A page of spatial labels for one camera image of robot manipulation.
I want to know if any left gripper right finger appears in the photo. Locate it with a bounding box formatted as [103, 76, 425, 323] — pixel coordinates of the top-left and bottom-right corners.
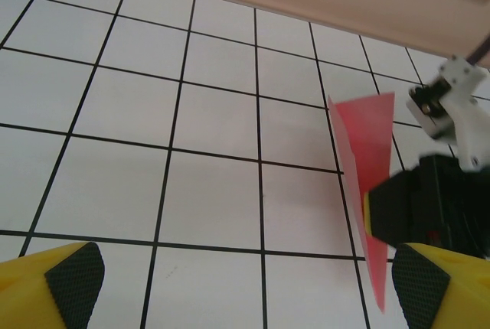
[390, 243, 490, 329]

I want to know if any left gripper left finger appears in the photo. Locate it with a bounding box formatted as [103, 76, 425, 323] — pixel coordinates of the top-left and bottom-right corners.
[0, 241, 106, 329]

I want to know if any pink paper sheet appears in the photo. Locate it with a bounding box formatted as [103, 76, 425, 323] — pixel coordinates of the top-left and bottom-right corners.
[327, 91, 396, 314]

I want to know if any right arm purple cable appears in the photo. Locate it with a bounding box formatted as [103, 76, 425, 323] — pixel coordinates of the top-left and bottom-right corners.
[467, 34, 490, 65]

